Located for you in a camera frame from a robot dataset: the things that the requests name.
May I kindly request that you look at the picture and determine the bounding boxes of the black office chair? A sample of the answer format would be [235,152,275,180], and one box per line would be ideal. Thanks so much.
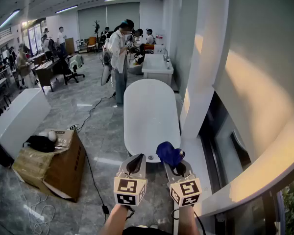
[55,47,85,85]

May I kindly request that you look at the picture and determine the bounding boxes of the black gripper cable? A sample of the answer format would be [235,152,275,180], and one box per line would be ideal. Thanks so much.
[171,208,207,235]
[125,205,136,220]

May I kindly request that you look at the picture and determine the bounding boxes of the person's black shirt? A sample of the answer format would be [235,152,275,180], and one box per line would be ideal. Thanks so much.
[122,225,173,235]

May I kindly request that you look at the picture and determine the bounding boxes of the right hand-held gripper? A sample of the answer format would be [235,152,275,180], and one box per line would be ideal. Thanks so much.
[163,159,202,208]

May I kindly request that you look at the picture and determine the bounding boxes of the black framed window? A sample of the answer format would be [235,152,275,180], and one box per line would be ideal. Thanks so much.
[198,90,294,235]

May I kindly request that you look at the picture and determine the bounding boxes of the white standing fan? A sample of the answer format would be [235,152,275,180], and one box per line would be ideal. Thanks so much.
[100,45,113,87]

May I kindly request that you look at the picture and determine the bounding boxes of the white rectangular tub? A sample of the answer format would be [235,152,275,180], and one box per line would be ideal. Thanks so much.
[0,88,51,159]

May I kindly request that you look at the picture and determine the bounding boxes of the black floor cable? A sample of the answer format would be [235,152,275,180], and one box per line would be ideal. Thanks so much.
[75,93,116,132]

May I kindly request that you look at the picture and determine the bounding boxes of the blue cloth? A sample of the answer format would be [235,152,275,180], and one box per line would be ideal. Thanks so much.
[156,141,186,169]

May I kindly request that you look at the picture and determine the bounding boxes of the brown cardboard box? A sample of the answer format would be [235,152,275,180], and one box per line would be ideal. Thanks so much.
[11,128,87,203]

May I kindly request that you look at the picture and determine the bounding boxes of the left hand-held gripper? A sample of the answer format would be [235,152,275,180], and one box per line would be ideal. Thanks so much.
[113,153,148,207]

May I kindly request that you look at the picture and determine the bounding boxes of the orange chair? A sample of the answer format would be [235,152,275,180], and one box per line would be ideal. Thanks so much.
[87,36,98,53]

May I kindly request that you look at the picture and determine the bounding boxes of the dark wooden desk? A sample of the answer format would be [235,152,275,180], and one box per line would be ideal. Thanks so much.
[35,57,62,93]

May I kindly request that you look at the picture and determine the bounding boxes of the grey roller blinds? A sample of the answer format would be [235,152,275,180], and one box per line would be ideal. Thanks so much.
[77,2,141,40]

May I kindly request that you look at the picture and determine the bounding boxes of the white oval bathtub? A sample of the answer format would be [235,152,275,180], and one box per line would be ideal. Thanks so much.
[123,78,181,163]

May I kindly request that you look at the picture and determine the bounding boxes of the person's left forearm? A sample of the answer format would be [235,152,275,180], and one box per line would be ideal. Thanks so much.
[98,203,131,235]

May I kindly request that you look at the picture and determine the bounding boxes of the person's right forearm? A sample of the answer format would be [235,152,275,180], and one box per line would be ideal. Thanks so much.
[177,204,201,235]

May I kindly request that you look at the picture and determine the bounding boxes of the black bag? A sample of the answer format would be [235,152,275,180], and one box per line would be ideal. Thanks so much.
[23,135,56,153]

